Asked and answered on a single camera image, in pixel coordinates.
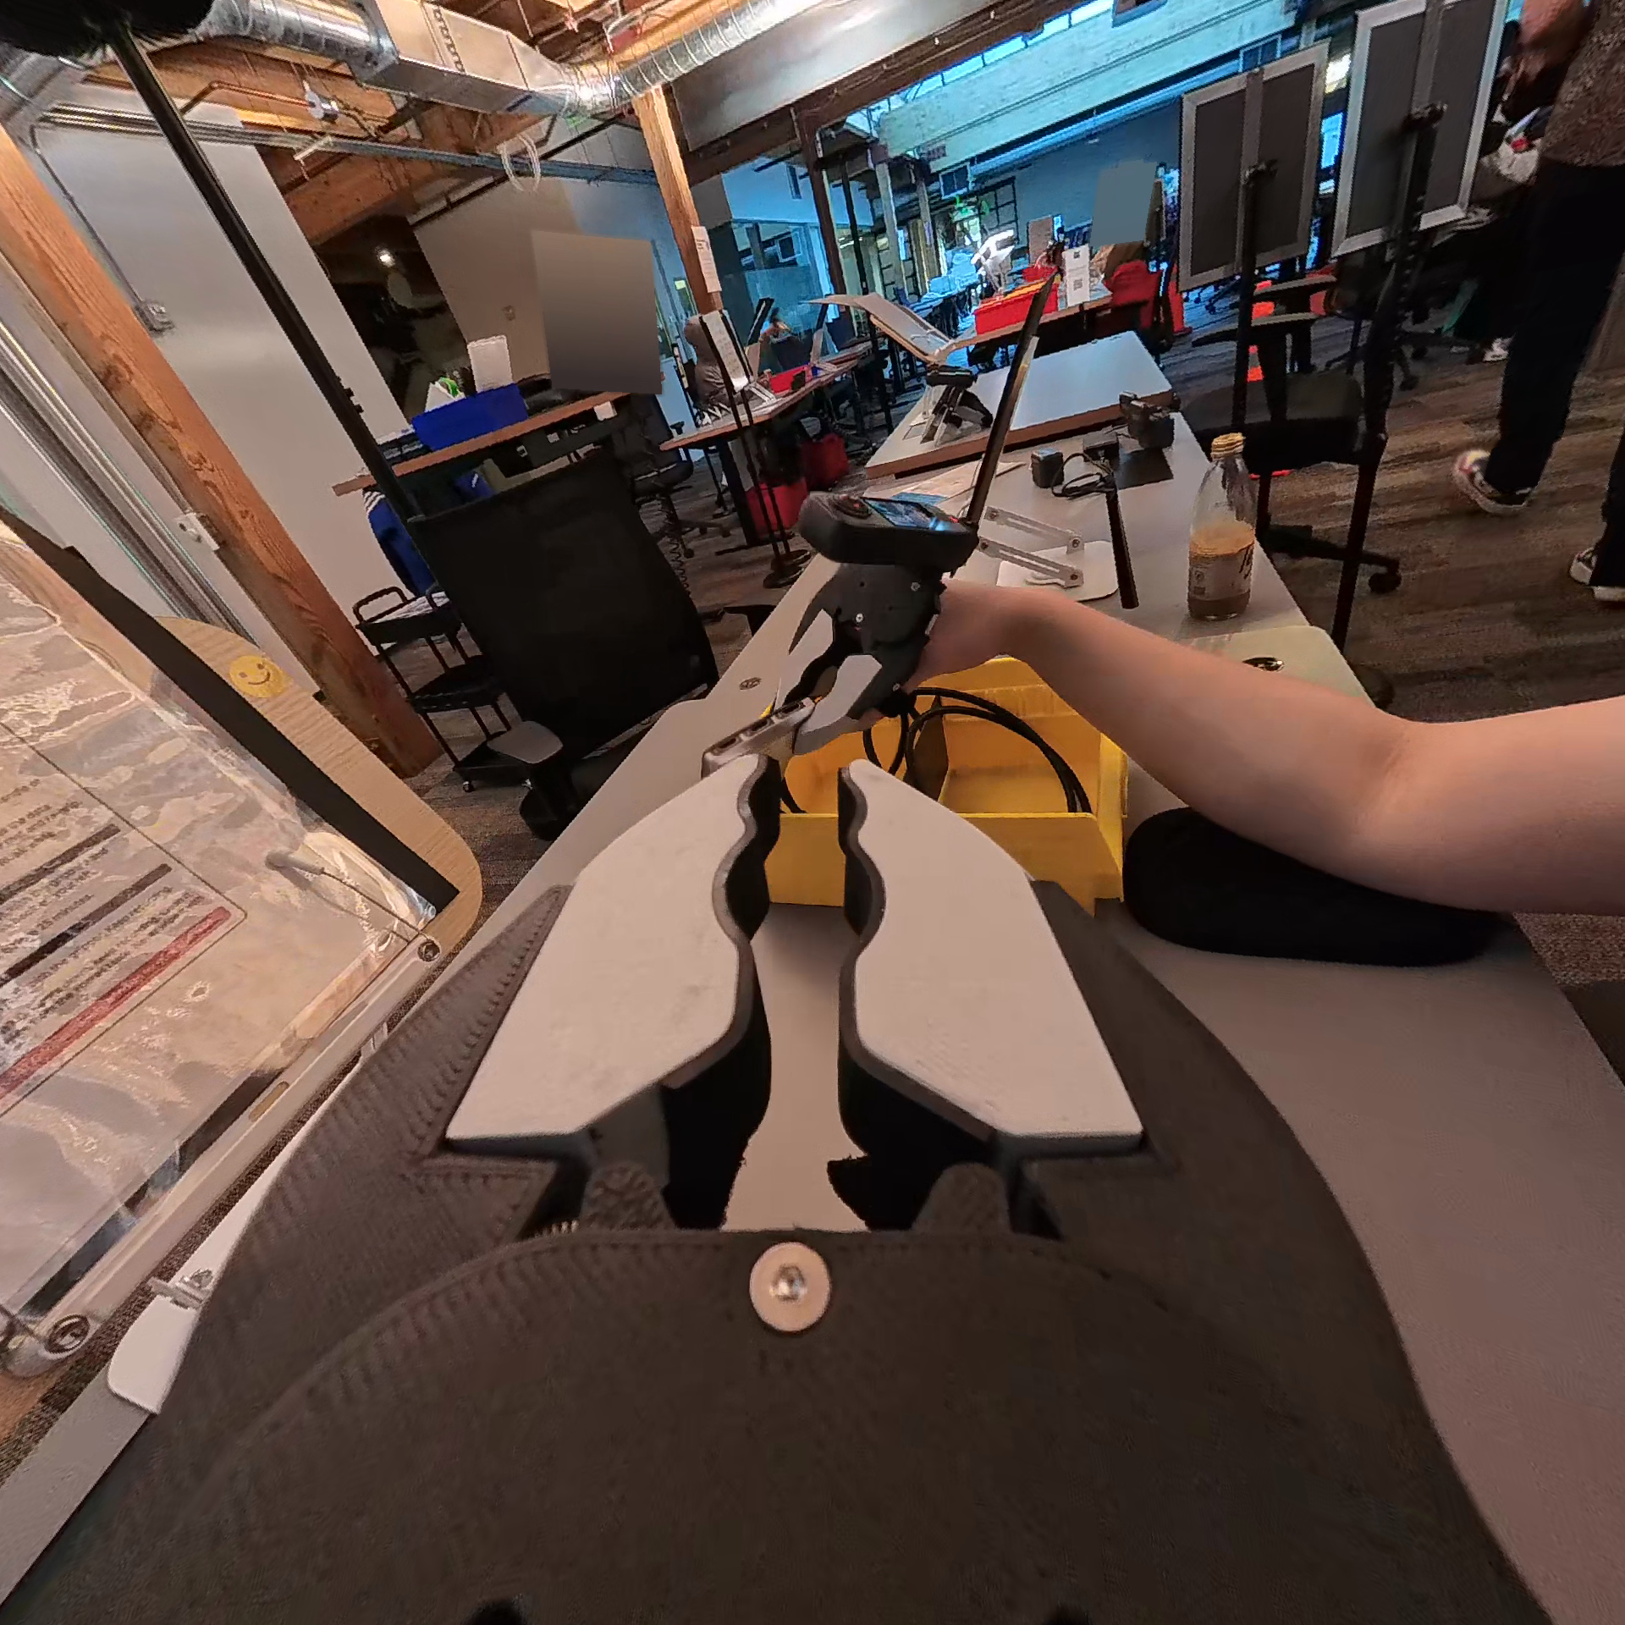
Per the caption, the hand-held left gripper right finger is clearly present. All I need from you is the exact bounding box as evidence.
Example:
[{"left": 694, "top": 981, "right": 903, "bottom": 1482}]
[{"left": 836, "top": 759, "right": 1147, "bottom": 1173}]

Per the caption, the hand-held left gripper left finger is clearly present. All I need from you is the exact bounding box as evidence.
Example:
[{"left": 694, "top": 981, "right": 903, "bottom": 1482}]
[{"left": 445, "top": 757, "right": 781, "bottom": 1231}]

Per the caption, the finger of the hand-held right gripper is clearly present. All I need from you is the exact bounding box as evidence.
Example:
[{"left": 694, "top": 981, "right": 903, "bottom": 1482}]
[
  {"left": 791, "top": 654, "right": 899, "bottom": 761},
  {"left": 770, "top": 577, "right": 847, "bottom": 712}
]

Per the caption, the yellow storage bin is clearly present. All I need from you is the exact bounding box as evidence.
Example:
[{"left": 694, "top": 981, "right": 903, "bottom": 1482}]
[{"left": 762, "top": 654, "right": 1132, "bottom": 910}]

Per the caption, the black braided hdmi cable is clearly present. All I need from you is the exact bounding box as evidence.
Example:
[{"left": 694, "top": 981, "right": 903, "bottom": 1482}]
[{"left": 774, "top": 685, "right": 1097, "bottom": 821}]

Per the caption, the person's right forearm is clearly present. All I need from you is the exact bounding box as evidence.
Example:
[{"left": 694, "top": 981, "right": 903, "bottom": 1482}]
[{"left": 1041, "top": 591, "right": 1625, "bottom": 916}]

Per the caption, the person's right hand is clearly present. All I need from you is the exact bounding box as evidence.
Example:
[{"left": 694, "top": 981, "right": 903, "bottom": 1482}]
[{"left": 905, "top": 583, "right": 1058, "bottom": 697}]

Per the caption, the black wrist rest pad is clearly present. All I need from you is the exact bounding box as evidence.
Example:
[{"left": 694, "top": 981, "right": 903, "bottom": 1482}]
[{"left": 1124, "top": 805, "right": 1505, "bottom": 970}]

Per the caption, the glass bottle with brown drink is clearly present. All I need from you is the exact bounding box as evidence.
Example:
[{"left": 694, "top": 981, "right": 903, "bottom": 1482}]
[{"left": 1186, "top": 432, "right": 1261, "bottom": 623}]

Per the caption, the black rolling cart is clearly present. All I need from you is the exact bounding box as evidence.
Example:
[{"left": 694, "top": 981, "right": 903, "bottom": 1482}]
[{"left": 352, "top": 585, "right": 509, "bottom": 790}]

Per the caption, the blue storage bin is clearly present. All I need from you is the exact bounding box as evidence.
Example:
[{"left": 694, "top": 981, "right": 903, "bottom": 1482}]
[{"left": 412, "top": 382, "right": 528, "bottom": 453}]

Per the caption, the grey panel on stand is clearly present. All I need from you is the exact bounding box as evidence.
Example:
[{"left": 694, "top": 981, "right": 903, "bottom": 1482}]
[
  {"left": 1178, "top": 41, "right": 1333, "bottom": 434},
  {"left": 1319, "top": 0, "right": 1513, "bottom": 712}
]

